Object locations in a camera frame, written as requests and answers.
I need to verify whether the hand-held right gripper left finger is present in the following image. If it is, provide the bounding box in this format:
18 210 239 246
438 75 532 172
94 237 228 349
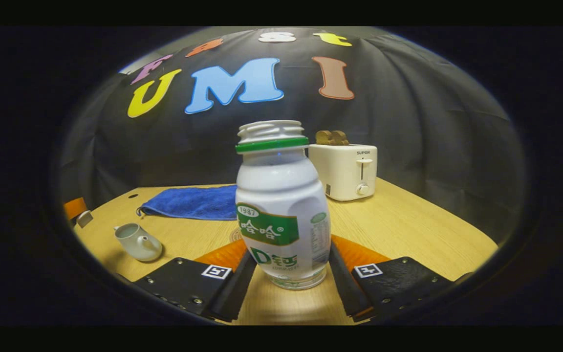
132 238 258 323

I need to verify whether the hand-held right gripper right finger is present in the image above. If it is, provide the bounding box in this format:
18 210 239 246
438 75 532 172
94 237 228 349
329 235 458 322

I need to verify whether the white ceramic teacup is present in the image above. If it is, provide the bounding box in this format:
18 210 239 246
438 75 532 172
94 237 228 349
114 223 164 262

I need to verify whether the white water bottle green label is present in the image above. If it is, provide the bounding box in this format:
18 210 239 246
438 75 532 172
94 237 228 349
235 120 332 290

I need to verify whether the blue towel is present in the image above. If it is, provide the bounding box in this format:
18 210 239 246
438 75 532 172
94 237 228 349
136 184 238 221

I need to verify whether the white toaster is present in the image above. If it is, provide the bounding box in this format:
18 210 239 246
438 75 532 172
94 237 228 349
308 143 378 202

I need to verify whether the black backdrop cloth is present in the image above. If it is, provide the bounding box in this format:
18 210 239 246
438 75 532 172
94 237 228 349
59 27 526 245

